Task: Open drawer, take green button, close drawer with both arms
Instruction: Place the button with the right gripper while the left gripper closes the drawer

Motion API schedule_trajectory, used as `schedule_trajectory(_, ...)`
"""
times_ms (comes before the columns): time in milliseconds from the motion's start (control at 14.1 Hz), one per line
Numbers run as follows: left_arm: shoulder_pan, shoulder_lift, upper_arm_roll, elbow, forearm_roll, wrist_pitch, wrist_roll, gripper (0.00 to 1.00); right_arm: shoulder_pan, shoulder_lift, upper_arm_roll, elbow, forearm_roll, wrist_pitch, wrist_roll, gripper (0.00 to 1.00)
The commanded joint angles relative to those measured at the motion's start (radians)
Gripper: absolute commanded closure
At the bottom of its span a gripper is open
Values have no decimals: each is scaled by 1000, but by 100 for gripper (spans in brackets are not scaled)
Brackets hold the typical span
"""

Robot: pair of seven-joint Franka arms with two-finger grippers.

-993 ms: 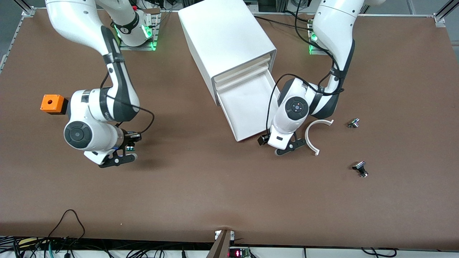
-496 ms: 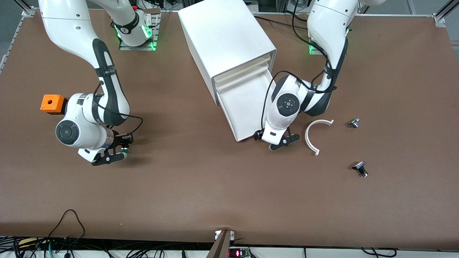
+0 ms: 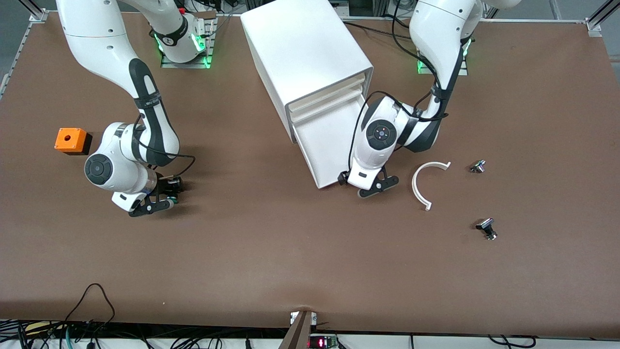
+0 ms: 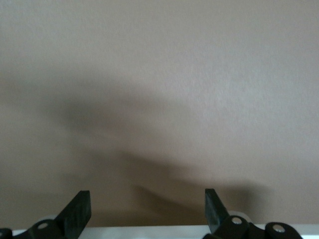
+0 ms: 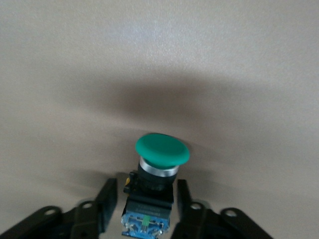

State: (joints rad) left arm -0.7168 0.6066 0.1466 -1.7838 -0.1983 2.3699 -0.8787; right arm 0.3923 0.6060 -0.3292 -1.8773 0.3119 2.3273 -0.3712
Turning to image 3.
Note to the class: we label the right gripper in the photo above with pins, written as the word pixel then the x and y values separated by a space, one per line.
pixel 170 184

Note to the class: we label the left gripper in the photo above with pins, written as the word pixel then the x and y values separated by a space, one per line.
pixel 341 179

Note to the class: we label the white plastic drawer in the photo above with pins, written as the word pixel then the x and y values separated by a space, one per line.
pixel 324 140
pixel 324 107
pixel 329 93

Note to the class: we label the white drawer cabinet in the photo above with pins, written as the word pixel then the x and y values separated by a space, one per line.
pixel 305 43

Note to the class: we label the white curved plastic piece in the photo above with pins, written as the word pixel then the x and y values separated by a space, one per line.
pixel 414 186

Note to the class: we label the red LED display module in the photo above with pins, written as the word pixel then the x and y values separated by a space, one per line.
pixel 322 342

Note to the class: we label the orange button enclosure box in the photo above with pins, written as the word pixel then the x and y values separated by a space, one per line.
pixel 72 140

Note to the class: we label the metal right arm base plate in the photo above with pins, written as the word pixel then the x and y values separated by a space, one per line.
pixel 184 65

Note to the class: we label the small silver knob switch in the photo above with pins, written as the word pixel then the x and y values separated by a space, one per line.
pixel 478 166

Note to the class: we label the black silver selector switch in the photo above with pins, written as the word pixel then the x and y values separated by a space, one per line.
pixel 488 228

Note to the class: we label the brown wooden post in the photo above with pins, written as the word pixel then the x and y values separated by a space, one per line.
pixel 296 334

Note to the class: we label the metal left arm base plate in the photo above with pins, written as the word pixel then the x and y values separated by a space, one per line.
pixel 463 68

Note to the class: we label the aluminium frame profile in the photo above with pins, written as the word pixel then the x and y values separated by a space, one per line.
pixel 598 22
pixel 36 14

